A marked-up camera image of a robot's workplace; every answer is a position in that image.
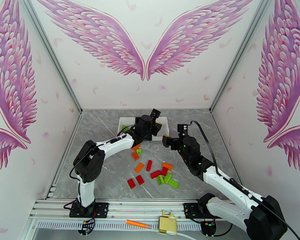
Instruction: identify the black plastic container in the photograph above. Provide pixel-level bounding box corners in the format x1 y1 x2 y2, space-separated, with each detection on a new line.
135 117 153 142

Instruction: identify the beige plastic device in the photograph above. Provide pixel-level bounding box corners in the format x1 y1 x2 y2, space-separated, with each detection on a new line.
158 210 178 235

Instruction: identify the small black electronics box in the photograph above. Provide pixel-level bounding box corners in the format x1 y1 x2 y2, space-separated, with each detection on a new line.
200 220 217 238

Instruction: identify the orange marker pen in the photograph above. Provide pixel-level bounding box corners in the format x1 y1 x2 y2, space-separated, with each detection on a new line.
125 219 152 229

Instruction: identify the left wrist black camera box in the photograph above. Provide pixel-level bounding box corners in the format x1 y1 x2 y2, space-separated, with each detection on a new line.
150 108 162 120

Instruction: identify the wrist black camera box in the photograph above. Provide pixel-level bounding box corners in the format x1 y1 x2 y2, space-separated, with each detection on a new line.
177 123 190 138
150 108 162 120

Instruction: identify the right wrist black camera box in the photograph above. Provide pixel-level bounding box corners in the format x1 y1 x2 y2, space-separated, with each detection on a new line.
177 123 190 138

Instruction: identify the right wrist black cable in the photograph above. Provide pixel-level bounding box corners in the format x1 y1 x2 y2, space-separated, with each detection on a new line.
188 120 300 240

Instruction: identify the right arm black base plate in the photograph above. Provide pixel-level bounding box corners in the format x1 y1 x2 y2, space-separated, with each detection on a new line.
183 202 225 220

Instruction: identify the aluminium rail frame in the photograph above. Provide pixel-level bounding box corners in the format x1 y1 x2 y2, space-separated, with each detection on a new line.
27 198 268 224

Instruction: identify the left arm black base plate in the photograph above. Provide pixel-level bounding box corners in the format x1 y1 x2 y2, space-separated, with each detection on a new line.
69 202 110 219

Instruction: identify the right base black cable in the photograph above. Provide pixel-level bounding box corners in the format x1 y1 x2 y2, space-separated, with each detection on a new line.
214 222 234 238

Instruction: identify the white perforated cable duct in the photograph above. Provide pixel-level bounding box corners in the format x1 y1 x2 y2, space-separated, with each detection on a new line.
36 221 203 232

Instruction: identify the aluminium corner post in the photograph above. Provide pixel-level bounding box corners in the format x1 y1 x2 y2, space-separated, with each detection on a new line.
209 0 276 114
18 0 84 114

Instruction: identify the small circuit board with wires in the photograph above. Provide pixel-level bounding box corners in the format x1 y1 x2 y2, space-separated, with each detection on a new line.
77 218 98 237

